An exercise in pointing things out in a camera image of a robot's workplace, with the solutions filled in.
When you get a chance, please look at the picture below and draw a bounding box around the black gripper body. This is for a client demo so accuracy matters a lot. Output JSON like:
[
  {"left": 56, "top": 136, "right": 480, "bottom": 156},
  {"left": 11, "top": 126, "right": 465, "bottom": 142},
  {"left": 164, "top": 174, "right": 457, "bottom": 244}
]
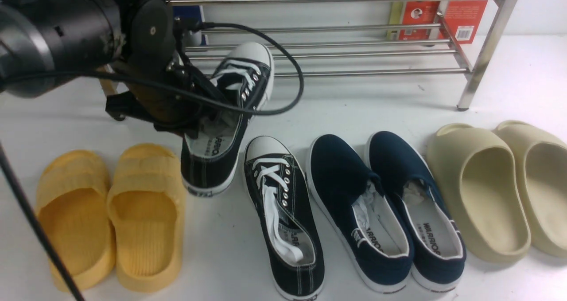
[{"left": 105, "top": 0, "right": 226, "bottom": 139}]

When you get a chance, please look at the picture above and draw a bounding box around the left navy slip-on shoe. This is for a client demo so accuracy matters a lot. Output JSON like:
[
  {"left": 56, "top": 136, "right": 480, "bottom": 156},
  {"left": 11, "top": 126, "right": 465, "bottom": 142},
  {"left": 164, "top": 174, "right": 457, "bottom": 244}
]
[{"left": 306, "top": 134, "right": 414, "bottom": 294}]

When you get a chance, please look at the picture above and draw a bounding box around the left beige slide sandal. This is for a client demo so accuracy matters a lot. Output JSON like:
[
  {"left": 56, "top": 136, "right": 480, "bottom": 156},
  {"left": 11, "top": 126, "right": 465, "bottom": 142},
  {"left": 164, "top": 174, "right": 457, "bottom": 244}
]
[{"left": 426, "top": 123, "right": 531, "bottom": 263}]

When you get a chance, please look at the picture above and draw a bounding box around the yellow slipper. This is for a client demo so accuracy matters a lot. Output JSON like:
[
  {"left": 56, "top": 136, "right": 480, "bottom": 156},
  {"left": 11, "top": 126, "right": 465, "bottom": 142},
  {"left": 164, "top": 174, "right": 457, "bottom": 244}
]
[
  {"left": 107, "top": 143, "right": 186, "bottom": 293},
  {"left": 35, "top": 150, "right": 116, "bottom": 291}
]

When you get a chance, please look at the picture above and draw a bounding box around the right yellow slipper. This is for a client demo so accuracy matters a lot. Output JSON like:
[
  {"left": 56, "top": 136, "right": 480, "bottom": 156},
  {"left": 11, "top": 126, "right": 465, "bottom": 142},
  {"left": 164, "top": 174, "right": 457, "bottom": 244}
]
[{"left": 107, "top": 143, "right": 186, "bottom": 293}]

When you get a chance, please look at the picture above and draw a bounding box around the navy slip-on shoe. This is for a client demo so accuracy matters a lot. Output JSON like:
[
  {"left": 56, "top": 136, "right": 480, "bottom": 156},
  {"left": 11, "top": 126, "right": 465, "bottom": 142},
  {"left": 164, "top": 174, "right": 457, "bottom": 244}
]
[
  {"left": 306, "top": 134, "right": 414, "bottom": 294},
  {"left": 365, "top": 131, "right": 466, "bottom": 293}
]

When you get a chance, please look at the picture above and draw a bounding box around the left yellow slipper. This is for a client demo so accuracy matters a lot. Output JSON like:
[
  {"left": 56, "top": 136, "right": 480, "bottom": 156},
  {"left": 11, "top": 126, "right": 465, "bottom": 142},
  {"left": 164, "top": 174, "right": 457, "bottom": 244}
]
[{"left": 35, "top": 150, "right": 116, "bottom": 291}]

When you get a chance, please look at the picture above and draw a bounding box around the right navy slip-on shoe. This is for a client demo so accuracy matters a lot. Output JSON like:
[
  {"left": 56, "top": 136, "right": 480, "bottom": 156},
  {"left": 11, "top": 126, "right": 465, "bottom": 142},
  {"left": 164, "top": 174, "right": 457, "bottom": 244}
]
[{"left": 365, "top": 131, "right": 466, "bottom": 293}]

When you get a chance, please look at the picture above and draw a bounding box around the red box behind rack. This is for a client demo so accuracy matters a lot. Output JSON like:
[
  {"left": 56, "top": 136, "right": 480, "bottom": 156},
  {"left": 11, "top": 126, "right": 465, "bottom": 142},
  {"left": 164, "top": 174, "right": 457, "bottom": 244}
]
[{"left": 389, "top": 0, "right": 487, "bottom": 44}]

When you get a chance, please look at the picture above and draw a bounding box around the stainless steel shoe rack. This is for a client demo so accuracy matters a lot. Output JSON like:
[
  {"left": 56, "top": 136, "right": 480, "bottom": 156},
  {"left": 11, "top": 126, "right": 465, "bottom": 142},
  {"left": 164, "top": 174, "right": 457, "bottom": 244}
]
[{"left": 165, "top": 0, "right": 518, "bottom": 111}]

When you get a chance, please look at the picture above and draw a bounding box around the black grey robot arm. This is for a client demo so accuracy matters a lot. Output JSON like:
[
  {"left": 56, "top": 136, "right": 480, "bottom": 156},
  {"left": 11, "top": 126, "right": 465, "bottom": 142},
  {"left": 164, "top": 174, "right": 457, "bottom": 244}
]
[{"left": 1, "top": 0, "right": 227, "bottom": 136}]

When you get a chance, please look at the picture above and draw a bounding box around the beige slide sandal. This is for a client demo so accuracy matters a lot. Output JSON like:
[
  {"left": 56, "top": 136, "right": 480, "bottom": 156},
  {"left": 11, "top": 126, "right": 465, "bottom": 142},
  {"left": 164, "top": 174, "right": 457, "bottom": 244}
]
[
  {"left": 494, "top": 121, "right": 567, "bottom": 258},
  {"left": 426, "top": 123, "right": 531, "bottom": 263}
]

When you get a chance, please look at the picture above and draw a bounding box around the black canvas sneaker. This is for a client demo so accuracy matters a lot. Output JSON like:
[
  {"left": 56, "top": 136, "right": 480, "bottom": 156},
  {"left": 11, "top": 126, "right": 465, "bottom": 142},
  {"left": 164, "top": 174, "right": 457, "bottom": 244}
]
[
  {"left": 181, "top": 42, "right": 275, "bottom": 197},
  {"left": 243, "top": 136, "right": 325, "bottom": 301}
]

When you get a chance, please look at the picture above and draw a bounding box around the right beige slide sandal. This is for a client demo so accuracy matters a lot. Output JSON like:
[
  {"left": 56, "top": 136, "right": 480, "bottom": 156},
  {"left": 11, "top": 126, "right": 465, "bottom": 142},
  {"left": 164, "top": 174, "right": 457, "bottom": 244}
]
[{"left": 494, "top": 121, "right": 567, "bottom": 258}]

